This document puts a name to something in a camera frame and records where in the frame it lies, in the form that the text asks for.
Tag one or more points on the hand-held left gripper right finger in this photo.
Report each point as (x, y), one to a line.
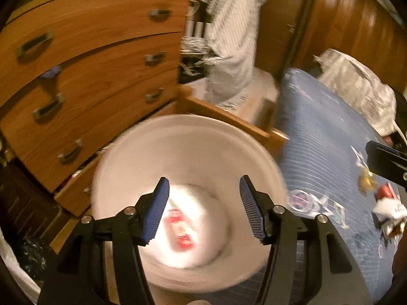
(251, 211)

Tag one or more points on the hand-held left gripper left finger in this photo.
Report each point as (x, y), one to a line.
(157, 209)

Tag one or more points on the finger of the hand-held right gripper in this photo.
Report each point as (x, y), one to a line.
(386, 162)

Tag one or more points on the red snack packet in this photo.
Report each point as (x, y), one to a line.
(179, 228)

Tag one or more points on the white plastic bucket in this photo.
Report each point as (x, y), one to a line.
(197, 152)

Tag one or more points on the golden foil wrapper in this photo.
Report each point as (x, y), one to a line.
(367, 181)

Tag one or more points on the red wrapper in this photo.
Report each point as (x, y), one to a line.
(385, 192)

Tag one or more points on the white crumpled paper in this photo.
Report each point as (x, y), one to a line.
(389, 209)

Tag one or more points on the crumpled clear plastic bag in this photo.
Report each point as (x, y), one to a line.
(356, 85)

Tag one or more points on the wooden dresser drawer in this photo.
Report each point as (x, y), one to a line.
(108, 117)
(95, 28)
(74, 197)
(105, 79)

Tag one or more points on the wooden dresser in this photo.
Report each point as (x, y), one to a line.
(101, 70)

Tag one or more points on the dark wooden wardrobe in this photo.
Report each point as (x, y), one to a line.
(334, 16)

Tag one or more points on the white plastic bag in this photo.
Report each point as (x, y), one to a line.
(12, 270)

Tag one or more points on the blue cloth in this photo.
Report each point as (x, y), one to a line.
(51, 72)

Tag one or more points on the striped shirt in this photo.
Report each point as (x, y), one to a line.
(230, 38)

